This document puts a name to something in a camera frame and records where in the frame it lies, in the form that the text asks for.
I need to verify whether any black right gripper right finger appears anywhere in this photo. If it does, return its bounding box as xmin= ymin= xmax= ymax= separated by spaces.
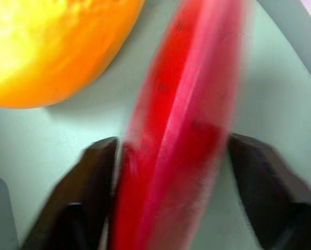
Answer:
xmin=228 ymin=133 xmax=311 ymax=250

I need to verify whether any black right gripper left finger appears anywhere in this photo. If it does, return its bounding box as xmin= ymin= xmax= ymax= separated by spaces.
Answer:
xmin=20 ymin=137 xmax=119 ymax=250

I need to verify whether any red chili pepper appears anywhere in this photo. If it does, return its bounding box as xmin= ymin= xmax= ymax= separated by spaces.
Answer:
xmin=107 ymin=0 xmax=255 ymax=250

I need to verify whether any pale green plate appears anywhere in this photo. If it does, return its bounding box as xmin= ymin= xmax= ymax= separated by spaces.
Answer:
xmin=0 ymin=0 xmax=311 ymax=250

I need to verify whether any yellow orange fruit toy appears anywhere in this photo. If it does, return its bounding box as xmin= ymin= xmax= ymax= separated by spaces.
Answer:
xmin=0 ymin=0 xmax=146 ymax=109

